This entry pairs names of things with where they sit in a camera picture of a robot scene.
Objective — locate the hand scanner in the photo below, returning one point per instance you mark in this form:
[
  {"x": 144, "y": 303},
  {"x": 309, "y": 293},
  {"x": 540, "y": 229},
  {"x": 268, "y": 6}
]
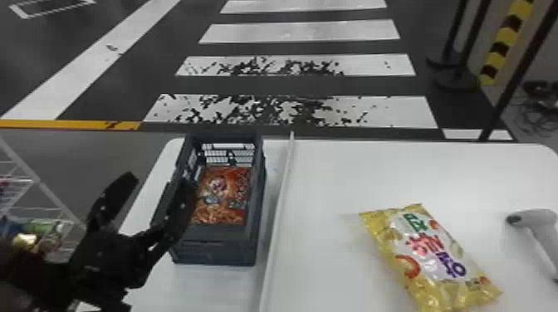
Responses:
[{"x": 542, "y": 226}]

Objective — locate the yellow snack packet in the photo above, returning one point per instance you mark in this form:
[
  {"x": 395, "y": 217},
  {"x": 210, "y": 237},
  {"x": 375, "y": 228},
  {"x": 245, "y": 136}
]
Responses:
[{"x": 429, "y": 257}]

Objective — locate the red snack packet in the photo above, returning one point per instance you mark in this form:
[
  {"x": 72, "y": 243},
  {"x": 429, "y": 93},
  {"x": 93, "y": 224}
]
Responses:
[{"x": 223, "y": 196}]

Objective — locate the yellow black striped post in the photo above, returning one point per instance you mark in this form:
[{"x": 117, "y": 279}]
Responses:
[{"x": 501, "y": 43}]

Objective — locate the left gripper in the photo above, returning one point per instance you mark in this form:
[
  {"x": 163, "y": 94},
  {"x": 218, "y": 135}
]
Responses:
[{"x": 102, "y": 265}]

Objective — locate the blue basket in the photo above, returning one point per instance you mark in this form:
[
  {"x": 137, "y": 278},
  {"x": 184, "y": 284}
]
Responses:
[{"x": 218, "y": 248}]

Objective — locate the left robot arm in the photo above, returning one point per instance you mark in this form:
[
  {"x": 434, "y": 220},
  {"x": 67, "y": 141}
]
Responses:
[{"x": 30, "y": 283}]

